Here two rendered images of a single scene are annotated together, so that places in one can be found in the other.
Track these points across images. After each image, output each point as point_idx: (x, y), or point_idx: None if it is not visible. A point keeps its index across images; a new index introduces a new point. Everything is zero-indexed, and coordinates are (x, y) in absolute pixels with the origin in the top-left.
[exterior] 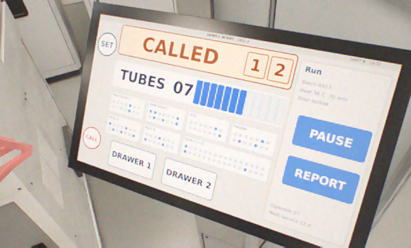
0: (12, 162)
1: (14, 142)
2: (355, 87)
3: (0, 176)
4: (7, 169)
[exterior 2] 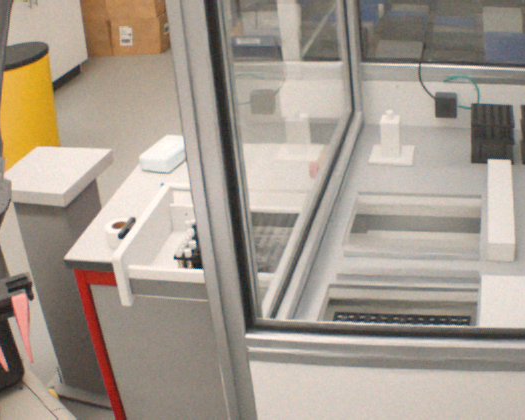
0: None
1: None
2: None
3: None
4: None
